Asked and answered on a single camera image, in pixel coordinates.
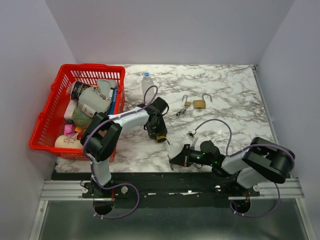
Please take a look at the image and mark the white small bottle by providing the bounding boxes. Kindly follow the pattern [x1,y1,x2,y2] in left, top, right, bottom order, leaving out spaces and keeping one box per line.
[81,104,97,118]

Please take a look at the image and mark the large brass padlock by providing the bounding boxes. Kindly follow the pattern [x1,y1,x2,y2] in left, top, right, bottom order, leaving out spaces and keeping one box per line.
[193,93,213,111]

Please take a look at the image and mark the yellow black padlock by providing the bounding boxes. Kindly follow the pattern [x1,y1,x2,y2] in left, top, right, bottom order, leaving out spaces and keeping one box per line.
[155,135,170,145]

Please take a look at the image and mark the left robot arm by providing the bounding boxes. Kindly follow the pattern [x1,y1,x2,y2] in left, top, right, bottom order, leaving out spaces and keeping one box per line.
[80,97,169,198]

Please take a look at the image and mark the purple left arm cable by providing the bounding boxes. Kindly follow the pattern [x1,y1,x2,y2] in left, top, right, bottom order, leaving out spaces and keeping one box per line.
[82,85,160,191]

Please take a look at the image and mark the blue tube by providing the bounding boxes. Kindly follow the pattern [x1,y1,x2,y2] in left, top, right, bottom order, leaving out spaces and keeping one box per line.
[107,87,118,115]

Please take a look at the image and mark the green round sponge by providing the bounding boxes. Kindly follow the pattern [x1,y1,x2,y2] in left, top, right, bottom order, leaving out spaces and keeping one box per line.
[72,107,92,128]

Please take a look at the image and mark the aluminium profile rail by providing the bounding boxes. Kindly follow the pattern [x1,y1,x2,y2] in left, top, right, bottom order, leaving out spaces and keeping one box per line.
[40,180,83,201]
[228,177,305,201]

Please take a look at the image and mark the panda keychain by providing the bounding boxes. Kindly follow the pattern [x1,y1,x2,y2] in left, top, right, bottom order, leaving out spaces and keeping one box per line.
[175,107,187,117]

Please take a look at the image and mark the left aluminium profile rail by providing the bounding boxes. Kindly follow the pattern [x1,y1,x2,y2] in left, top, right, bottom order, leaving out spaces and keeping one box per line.
[40,180,83,201]

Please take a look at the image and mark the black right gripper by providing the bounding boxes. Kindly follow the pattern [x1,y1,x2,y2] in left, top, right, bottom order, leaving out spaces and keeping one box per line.
[169,143,214,167]

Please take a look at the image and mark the red plastic basket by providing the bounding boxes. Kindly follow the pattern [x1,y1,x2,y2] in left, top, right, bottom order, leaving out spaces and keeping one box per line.
[29,63,126,161]

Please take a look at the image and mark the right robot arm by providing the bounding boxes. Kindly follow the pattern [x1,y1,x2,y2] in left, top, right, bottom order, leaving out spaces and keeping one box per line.
[169,137,296,196]

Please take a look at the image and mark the clear water bottle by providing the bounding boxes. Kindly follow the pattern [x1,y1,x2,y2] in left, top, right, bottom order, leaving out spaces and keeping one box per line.
[141,72,155,103]

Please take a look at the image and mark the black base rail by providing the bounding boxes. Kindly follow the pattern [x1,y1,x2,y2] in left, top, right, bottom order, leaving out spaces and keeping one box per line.
[79,171,263,210]

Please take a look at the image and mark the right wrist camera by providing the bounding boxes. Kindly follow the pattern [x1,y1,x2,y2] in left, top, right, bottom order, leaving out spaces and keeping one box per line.
[186,130,199,149]

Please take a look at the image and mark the grey crumpled bag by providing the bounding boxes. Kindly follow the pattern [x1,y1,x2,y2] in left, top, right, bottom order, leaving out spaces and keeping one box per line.
[78,78,118,114]

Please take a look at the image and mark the pink small box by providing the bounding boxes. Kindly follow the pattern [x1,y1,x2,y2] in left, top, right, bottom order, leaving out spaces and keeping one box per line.
[63,124,76,137]

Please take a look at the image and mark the small brass padlock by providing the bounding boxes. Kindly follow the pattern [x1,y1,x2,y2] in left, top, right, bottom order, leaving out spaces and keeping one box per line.
[182,94,191,109]

